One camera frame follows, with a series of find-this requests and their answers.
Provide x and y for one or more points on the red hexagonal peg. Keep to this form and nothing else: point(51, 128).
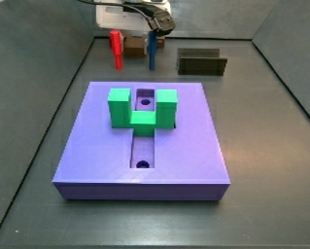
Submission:
point(116, 48)

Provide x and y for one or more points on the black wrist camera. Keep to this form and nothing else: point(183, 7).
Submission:
point(160, 22)

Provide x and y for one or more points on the green U-shaped block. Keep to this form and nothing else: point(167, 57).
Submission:
point(160, 102)

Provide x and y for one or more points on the black angled fixture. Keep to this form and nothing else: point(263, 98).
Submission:
point(200, 62)

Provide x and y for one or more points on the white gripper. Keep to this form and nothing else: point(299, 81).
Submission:
point(115, 17)

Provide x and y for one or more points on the blue hexagonal peg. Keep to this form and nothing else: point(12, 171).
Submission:
point(151, 49)

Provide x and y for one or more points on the brown T-shaped block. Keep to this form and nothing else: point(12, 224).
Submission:
point(135, 45)

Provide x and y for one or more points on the purple base block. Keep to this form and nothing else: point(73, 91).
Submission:
point(108, 164)

